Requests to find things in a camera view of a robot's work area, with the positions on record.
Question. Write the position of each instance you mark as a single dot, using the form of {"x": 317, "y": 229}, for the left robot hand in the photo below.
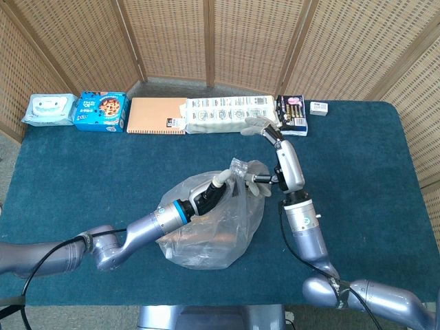
{"x": 209, "y": 197}

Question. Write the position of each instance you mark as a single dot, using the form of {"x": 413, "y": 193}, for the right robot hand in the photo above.
{"x": 290, "y": 165}

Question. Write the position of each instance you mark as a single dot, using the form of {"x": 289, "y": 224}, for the clear plastic bag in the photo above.
{"x": 220, "y": 247}

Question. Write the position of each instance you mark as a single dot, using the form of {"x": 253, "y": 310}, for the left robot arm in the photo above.
{"x": 144, "y": 228}

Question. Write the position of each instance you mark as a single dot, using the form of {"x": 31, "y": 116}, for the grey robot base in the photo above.
{"x": 206, "y": 318}

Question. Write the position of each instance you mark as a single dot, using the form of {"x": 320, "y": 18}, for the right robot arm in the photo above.
{"x": 306, "y": 237}

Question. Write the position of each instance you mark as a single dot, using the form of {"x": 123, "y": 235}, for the black and purple pad pack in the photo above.
{"x": 292, "y": 110}

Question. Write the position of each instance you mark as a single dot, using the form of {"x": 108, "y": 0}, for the small white box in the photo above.
{"x": 318, "y": 108}

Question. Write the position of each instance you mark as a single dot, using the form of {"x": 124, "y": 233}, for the blue felt table cover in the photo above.
{"x": 361, "y": 172}

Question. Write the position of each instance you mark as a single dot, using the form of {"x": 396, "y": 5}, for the long white tissue pack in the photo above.
{"x": 220, "y": 115}

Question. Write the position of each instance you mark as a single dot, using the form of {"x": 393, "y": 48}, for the orange spiral notebook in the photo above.
{"x": 151, "y": 115}

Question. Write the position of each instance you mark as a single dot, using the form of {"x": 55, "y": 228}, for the woven bamboo folding screen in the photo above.
{"x": 254, "y": 44}

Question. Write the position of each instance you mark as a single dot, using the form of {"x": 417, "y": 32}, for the blue cookie box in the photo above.
{"x": 99, "y": 111}

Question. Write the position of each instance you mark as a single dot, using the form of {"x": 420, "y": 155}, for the light blue wet wipes pack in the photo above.
{"x": 48, "y": 110}

